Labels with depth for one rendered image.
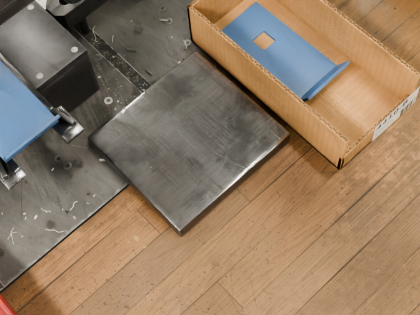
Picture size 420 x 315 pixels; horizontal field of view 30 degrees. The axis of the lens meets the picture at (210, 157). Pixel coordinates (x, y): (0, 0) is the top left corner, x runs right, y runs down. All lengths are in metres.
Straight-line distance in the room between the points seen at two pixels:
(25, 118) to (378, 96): 0.40
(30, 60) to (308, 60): 0.33
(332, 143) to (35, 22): 0.36
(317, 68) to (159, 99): 0.19
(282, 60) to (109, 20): 0.23
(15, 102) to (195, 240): 0.24
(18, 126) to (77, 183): 0.10
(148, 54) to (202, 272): 0.29
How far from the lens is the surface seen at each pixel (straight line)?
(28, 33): 0.92
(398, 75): 0.91
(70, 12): 0.94
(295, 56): 0.96
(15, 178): 0.83
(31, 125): 0.85
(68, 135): 0.84
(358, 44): 0.93
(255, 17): 0.99
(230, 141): 0.89
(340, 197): 0.88
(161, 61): 0.97
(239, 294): 0.84
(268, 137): 0.89
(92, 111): 0.95
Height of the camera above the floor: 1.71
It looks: 64 degrees down
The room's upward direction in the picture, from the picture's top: 7 degrees counter-clockwise
